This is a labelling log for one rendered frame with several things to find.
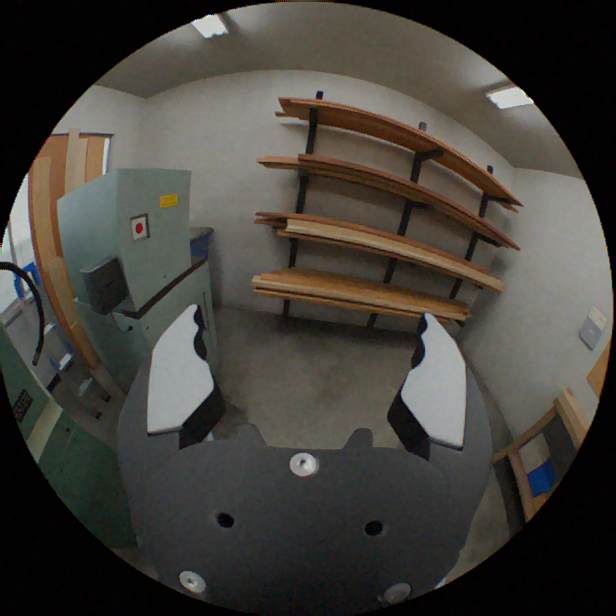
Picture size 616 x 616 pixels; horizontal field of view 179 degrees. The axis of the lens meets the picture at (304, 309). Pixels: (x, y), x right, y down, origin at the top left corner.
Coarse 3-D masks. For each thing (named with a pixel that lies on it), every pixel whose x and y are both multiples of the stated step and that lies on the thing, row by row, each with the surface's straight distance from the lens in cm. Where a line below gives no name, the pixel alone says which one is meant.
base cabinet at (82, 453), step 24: (72, 456) 96; (96, 456) 104; (72, 480) 101; (96, 480) 109; (120, 480) 121; (72, 504) 107; (96, 504) 115; (120, 504) 128; (96, 528) 123; (120, 528) 137
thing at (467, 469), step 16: (480, 400) 9; (480, 416) 8; (464, 432) 7; (480, 432) 8; (432, 448) 6; (448, 448) 7; (464, 448) 7; (480, 448) 7; (432, 464) 6; (448, 464) 7; (464, 464) 7; (480, 464) 7; (448, 480) 6; (464, 480) 7; (480, 480) 7; (464, 496) 7; (480, 496) 7; (464, 512) 7; (368, 528) 6; (464, 528) 7; (464, 544) 7
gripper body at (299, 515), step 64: (192, 448) 6; (256, 448) 5; (384, 448) 5; (192, 512) 5; (256, 512) 5; (320, 512) 5; (384, 512) 5; (448, 512) 6; (192, 576) 6; (256, 576) 5; (320, 576) 5; (384, 576) 5
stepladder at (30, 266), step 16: (32, 272) 156; (16, 288) 154; (48, 304) 159; (32, 320) 156; (64, 336) 164; (48, 352) 161; (64, 368) 163; (80, 368) 171; (96, 384) 181; (80, 400) 177; (96, 416) 186
